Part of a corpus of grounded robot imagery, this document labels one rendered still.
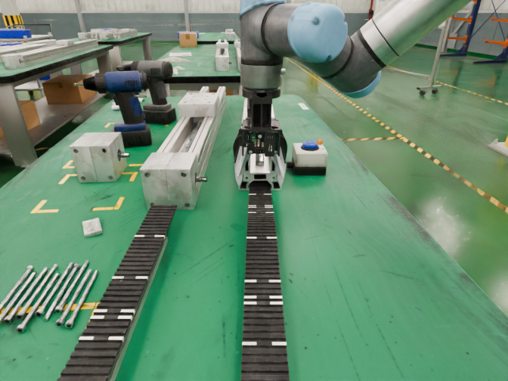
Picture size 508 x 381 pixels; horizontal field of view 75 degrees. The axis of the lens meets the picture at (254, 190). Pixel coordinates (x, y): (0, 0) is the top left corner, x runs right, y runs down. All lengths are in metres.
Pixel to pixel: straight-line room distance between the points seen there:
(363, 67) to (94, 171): 0.64
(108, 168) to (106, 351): 0.52
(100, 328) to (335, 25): 0.49
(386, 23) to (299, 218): 0.37
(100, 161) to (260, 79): 0.45
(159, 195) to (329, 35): 0.44
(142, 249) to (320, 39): 0.41
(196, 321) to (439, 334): 0.32
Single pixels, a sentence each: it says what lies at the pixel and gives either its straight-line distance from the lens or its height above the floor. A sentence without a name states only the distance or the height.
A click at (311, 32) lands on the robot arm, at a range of 0.49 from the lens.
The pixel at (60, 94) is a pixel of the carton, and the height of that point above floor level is 0.33.
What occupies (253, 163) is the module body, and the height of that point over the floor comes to 0.82.
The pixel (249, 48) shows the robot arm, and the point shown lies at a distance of 0.60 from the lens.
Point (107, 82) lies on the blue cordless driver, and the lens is 1.06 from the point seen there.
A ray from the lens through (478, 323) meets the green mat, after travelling 0.57.
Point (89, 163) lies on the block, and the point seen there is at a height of 0.83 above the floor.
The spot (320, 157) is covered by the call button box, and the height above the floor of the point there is 0.83.
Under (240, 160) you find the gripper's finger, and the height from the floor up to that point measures 0.88.
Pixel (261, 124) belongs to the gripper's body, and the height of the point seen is 0.97.
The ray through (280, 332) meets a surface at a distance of 0.43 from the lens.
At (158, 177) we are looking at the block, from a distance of 0.69.
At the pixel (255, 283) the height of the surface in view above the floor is 0.81.
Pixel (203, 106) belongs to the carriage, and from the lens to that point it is 1.05.
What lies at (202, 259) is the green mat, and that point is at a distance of 0.58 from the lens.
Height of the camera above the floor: 1.15
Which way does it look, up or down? 28 degrees down
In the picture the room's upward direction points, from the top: straight up
